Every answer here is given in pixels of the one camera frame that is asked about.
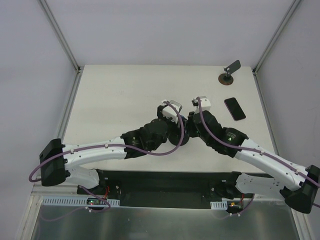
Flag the black round-base phone stand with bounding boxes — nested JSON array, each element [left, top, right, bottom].
[[167, 116, 190, 146]]

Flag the brown-base phone stand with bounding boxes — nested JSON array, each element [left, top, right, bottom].
[[218, 60, 241, 86]]

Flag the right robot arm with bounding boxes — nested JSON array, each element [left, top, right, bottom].
[[186, 110, 320, 214]]

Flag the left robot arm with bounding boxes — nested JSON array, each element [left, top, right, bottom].
[[39, 100, 184, 195]]

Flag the purple-edged black smartphone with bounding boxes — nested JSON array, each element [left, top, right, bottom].
[[224, 97, 246, 121]]

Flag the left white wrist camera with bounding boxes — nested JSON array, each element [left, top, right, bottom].
[[160, 99, 183, 124]]

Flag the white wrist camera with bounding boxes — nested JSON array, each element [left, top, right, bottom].
[[191, 96, 211, 114], [160, 99, 183, 124]]

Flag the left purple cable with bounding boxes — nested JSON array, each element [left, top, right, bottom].
[[28, 106, 186, 221]]

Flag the purple cable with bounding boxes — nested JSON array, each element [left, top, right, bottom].
[[196, 96, 320, 221], [28, 106, 186, 221]]

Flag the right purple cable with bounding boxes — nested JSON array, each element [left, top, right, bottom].
[[196, 96, 320, 221]]

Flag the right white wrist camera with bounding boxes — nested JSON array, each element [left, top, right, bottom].
[[191, 96, 211, 114]]

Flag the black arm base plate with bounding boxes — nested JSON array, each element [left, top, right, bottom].
[[89, 170, 253, 209]]

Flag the right white cable duct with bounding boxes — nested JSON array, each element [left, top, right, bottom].
[[210, 200, 228, 211]]

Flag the white cable duct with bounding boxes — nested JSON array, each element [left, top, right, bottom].
[[42, 196, 108, 208], [210, 200, 228, 211]]

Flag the left white cable duct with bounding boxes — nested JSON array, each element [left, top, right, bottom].
[[42, 196, 108, 208]]

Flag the left aluminium frame post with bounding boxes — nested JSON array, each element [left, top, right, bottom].
[[37, 0, 81, 74]]

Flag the aluminium frame post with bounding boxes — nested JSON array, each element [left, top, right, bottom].
[[252, 0, 303, 76], [37, 0, 81, 74]]

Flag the right aluminium frame post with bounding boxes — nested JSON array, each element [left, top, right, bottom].
[[252, 0, 303, 76]]

